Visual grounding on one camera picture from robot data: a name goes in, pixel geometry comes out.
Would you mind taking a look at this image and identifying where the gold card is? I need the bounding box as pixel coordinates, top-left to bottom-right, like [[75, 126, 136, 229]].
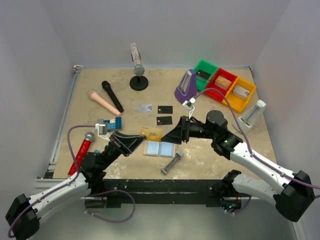
[[140, 126, 164, 142]]

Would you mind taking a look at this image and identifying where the silver VIP card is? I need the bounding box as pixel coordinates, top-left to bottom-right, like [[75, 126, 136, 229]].
[[137, 104, 153, 113]]

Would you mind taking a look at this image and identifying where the light blue toy brick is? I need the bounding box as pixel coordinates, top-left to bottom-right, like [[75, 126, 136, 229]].
[[103, 116, 123, 132]]

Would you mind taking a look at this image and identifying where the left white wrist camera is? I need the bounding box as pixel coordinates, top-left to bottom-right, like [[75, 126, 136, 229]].
[[95, 123, 111, 141]]

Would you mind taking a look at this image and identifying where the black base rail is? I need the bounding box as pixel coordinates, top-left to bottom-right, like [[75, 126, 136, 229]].
[[82, 178, 252, 208]]

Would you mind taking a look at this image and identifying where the red glitter microphone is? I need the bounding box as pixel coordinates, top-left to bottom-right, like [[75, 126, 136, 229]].
[[68, 132, 95, 175]]

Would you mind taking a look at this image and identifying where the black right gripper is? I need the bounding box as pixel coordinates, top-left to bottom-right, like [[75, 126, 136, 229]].
[[162, 115, 217, 145]]

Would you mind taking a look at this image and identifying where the white card in yellow bin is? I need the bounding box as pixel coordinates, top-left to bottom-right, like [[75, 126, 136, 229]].
[[232, 85, 251, 100]]

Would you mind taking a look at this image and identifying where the black card in green bin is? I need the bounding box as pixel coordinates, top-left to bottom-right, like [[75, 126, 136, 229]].
[[196, 70, 211, 82]]

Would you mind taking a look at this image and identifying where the purple metronome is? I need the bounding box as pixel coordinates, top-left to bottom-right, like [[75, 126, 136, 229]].
[[174, 69, 197, 104]]

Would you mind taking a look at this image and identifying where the black round microphone stand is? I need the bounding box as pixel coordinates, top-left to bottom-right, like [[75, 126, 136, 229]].
[[129, 76, 149, 91]]

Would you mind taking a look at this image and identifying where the black VIP card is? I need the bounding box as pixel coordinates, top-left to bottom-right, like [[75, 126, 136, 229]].
[[157, 105, 173, 115], [156, 116, 173, 126]]

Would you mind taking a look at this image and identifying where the red bin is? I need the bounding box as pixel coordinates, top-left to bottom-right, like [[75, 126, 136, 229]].
[[204, 68, 237, 102]]

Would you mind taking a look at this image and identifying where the glitter microphone on stand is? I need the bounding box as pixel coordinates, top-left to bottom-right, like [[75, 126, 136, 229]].
[[130, 42, 145, 77]]

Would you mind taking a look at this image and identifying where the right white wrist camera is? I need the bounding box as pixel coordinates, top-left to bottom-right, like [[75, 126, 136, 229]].
[[182, 97, 196, 119]]

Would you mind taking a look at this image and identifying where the black microphone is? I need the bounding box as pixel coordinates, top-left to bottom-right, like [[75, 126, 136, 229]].
[[101, 80, 124, 113]]

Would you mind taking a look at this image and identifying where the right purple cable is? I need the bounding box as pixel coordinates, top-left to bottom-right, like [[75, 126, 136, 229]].
[[193, 87, 320, 190]]

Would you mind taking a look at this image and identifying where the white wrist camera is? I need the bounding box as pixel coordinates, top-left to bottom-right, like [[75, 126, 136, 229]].
[[182, 97, 196, 119], [95, 123, 111, 141]]

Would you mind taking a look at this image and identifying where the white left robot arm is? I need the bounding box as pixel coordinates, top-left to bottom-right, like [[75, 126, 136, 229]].
[[5, 131, 146, 240]]

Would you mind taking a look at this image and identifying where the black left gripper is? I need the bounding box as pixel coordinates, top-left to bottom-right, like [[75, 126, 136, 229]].
[[100, 130, 147, 170]]

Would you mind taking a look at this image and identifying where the tan card in red bin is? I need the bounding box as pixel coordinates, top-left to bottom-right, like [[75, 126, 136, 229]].
[[214, 76, 232, 90]]

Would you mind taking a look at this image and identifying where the pink microphone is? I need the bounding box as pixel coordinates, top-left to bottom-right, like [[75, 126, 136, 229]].
[[87, 90, 121, 117]]

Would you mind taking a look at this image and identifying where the beige card holder wallet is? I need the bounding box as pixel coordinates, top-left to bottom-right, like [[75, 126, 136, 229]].
[[143, 140, 178, 158]]

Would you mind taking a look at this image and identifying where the yellow bin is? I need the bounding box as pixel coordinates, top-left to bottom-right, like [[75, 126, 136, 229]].
[[225, 77, 257, 113]]

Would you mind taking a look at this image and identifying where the white grey metronome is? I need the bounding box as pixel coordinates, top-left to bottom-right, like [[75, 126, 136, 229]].
[[232, 100, 266, 135]]

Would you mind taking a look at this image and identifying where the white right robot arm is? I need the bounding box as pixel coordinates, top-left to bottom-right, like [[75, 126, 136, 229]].
[[161, 110, 316, 222]]

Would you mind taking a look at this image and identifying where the green bin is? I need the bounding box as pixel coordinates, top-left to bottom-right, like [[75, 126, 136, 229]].
[[193, 59, 219, 92]]

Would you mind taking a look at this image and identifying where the grey truss piece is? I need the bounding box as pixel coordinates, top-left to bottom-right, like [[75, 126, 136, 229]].
[[160, 151, 184, 175]]

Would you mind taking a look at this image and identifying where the aluminium frame rail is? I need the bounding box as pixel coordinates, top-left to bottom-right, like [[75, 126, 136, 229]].
[[34, 65, 83, 189]]

